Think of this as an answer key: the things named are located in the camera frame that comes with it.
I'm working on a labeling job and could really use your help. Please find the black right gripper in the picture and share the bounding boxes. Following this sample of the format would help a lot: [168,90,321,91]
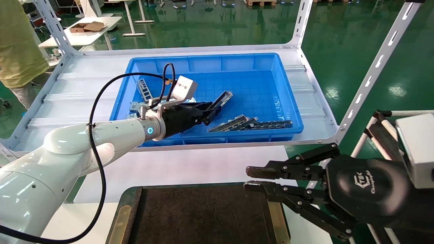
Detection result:
[243,142,412,242]

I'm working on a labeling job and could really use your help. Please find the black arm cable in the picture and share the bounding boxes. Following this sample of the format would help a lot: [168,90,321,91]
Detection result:
[0,63,177,244]

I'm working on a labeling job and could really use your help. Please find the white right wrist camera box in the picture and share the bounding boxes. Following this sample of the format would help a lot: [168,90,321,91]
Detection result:
[395,113,434,189]

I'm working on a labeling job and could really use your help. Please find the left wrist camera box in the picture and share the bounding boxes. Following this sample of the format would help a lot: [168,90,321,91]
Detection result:
[157,75,198,114]

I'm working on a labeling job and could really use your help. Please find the dark metal rail part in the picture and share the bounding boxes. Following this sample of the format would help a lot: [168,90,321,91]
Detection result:
[234,117,259,131]

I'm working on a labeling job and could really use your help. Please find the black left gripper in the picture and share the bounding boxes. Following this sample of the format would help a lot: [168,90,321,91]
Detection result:
[162,101,221,138]

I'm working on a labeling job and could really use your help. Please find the white tube frame black pads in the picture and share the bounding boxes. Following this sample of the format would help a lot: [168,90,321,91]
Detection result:
[351,109,434,244]

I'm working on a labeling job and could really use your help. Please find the white metal shelf rack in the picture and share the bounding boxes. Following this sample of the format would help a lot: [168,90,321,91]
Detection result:
[0,0,426,191]

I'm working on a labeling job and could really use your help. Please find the black perforated metal rail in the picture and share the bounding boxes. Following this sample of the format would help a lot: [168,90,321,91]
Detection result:
[244,120,293,130]

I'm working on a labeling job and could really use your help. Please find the blue plastic bin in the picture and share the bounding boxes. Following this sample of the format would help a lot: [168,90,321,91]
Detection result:
[104,53,304,148]

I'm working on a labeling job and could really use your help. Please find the white table with feet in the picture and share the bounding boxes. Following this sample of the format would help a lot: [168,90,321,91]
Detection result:
[103,0,155,37]

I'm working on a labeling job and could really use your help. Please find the dark ladder-shaped metal part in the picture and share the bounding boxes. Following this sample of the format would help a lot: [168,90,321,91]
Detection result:
[137,79,155,103]

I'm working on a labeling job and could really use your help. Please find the grey metal rail part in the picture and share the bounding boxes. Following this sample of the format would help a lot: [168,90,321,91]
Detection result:
[211,90,234,110]

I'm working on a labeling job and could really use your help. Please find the person in yellow gown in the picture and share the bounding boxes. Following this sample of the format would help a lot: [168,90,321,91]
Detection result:
[0,0,50,109]

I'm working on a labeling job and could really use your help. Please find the black container tray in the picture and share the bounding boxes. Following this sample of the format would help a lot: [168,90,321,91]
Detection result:
[106,183,291,244]

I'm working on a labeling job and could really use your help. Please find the open flat cardboard box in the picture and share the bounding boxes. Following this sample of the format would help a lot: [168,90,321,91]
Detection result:
[69,21,106,34]

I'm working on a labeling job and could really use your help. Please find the white rounded table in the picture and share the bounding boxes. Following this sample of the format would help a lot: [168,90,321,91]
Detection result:
[38,16,123,51]

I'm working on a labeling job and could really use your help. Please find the grey brackets right pile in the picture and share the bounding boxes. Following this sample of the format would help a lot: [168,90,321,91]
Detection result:
[208,115,250,133]

